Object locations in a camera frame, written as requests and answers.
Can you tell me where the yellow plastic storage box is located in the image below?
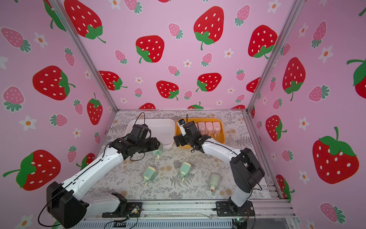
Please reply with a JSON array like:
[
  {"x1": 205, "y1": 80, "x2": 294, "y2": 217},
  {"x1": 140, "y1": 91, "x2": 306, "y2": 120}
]
[{"x1": 175, "y1": 118, "x2": 226, "y2": 149}]

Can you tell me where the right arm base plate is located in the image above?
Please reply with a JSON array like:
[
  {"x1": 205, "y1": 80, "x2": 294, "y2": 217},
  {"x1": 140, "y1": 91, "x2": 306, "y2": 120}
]
[{"x1": 215, "y1": 200, "x2": 255, "y2": 217}]

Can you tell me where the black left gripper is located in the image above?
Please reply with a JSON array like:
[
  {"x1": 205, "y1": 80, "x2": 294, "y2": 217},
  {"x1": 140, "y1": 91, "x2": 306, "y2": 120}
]
[{"x1": 135, "y1": 136, "x2": 161, "y2": 154}]

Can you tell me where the white plastic storage box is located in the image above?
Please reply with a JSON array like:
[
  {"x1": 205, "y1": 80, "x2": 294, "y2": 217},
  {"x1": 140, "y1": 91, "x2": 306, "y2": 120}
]
[{"x1": 124, "y1": 118, "x2": 176, "y2": 149}]

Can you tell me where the aluminium front rail frame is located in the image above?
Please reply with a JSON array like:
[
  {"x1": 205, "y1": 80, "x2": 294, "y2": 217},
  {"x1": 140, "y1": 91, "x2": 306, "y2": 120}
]
[{"x1": 57, "y1": 198, "x2": 301, "y2": 229}]

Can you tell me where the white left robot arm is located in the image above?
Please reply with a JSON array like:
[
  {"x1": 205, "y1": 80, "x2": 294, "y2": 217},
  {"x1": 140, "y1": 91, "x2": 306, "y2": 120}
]
[{"x1": 45, "y1": 124, "x2": 163, "y2": 229}]

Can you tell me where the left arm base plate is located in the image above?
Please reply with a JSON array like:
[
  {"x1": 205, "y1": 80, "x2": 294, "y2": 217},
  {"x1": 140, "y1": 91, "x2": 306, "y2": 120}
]
[{"x1": 102, "y1": 202, "x2": 143, "y2": 218}]

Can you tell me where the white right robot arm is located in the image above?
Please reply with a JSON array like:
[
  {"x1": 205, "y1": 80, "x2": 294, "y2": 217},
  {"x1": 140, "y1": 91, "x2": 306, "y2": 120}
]
[{"x1": 173, "y1": 119, "x2": 265, "y2": 211}]

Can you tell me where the floral patterned table mat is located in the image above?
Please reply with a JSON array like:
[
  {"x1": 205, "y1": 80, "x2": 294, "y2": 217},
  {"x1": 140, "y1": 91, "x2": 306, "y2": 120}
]
[{"x1": 86, "y1": 111, "x2": 253, "y2": 200}]

